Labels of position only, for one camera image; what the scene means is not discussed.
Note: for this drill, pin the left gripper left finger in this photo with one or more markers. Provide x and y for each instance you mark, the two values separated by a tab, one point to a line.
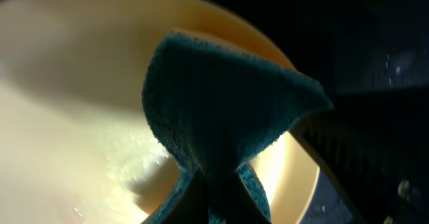
192	205

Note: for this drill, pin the green yellow sponge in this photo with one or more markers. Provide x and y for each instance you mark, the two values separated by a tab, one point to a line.
215	108

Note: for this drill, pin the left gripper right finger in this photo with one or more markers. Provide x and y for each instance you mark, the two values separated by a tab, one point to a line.
231	201

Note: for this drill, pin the round black tray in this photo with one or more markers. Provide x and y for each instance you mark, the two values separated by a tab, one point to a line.
353	47

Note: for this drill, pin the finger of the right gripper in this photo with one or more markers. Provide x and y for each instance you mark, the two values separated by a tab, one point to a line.
374	150

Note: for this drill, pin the yellow plate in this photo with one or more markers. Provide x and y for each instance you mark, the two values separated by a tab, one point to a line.
75	145

